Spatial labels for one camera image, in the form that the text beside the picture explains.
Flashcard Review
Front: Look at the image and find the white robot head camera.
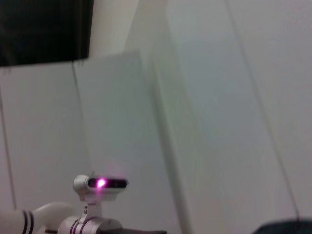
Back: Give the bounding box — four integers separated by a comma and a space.
72, 174, 129, 203

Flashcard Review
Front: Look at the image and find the dark teal insulated lunch bag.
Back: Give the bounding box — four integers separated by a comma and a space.
252, 219, 312, 234

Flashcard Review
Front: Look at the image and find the black wall panel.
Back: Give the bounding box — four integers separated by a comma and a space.
0, 0, 95, 67

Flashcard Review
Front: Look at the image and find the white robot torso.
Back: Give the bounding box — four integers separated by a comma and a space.
0, 201, 169, 234

